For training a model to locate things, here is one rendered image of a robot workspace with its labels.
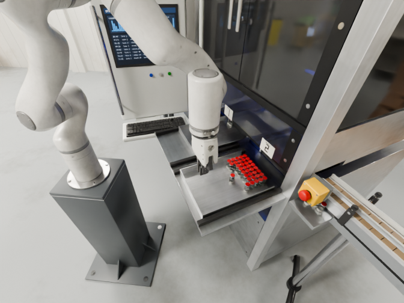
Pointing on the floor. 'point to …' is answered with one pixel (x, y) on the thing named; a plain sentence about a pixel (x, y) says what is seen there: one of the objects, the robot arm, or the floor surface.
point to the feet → (292, 278)
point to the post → (332, 107)
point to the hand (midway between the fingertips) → (202, 168)
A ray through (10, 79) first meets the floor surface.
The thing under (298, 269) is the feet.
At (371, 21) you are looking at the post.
